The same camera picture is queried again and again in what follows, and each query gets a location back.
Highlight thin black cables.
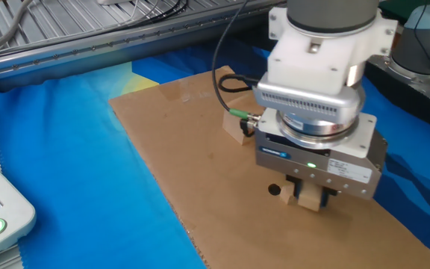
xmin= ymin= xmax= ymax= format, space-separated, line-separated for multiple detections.
xmin=24 ymin=0 xmax=188 ymax=42

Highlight grey Schunk gripper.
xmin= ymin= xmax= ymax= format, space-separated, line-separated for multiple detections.
xmin=254 ymin=129 xmax=389 ymax=208

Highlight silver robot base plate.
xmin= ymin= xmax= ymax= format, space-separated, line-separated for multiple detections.
xmin=366 ymin=55 xmax=430 ymax=113

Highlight thick grey cable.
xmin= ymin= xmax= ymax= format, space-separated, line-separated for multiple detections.
xmin=0 ymin=0 xmax=33 ymax=59

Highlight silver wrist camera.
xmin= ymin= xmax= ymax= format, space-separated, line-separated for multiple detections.
xmin=254 ymin=80 xmax=367 ymax=124

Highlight brown cardboard sheet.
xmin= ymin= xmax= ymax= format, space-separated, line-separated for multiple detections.
xmin=108 ymin=65 xmax=430 ymax=269

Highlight large wooden cube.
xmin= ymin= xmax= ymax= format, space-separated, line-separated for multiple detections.
xmin=222 ymin=110 xmax=257 ymax=146

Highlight blue mountain print cloth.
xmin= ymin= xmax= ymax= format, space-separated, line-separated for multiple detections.
xmin=0 ymin=35 xmax=430 ymax=269

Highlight silver force torque sensor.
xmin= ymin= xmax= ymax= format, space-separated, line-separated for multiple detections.
xmin=276 ymin=110 xmax=360 ymax=150

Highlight aluminium slotted rail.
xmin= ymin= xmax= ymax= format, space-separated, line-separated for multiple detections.
xmin=0 ymin=0 xmax=287 ymax=93

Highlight white teach pendant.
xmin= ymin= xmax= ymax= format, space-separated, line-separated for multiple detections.
xmin=0 ymin=147 xmax=37 ymax=268

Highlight medium wooden cube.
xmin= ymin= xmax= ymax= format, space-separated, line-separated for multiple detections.
xmin=297 ymin=182 xmax=324 ymax=213

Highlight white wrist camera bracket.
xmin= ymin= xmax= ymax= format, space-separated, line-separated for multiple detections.
xmin=267 ymin=6 xmax=399 ymax=96

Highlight grey cable green connector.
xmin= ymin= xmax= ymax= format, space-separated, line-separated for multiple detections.
xmin=211 ymin=0 xmax=263 ymax=124

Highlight white gripper adapter plate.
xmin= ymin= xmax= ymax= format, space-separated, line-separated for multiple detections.
xmin=256 ymin=108 xmax=378 ymax=160

